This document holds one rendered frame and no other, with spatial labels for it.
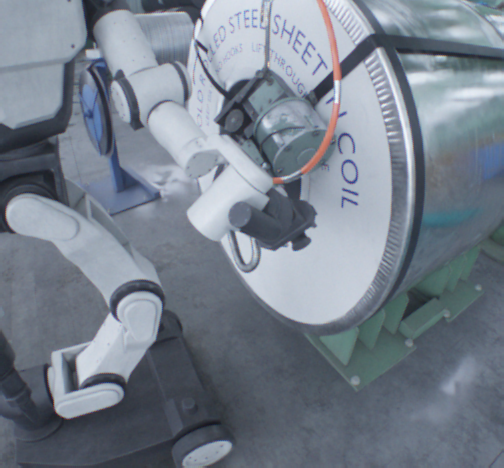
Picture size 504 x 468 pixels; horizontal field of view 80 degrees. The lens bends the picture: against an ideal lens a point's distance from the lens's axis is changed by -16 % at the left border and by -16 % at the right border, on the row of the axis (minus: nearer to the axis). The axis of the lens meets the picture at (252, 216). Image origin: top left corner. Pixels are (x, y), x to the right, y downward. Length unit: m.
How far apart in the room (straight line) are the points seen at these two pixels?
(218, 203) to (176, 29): 5.59
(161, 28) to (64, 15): 5.32
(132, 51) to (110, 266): 0.46
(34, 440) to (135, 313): 0.59
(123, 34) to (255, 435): 1.22
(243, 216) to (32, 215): 0.42
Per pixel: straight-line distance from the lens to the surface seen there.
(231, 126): 0.87
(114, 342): 1.00
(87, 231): 0.74
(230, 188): 0.48
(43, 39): 0.64
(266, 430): 1.32
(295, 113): 0.71
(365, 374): 1.47
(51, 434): 1.25
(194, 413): 1.12
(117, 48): 0.69
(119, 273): 0.84
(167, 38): 5.90
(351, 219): 0.82
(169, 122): 0.58
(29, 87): 0.64
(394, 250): 0.75
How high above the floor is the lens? 1.20
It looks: 32 degrees down
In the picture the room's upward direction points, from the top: straight up
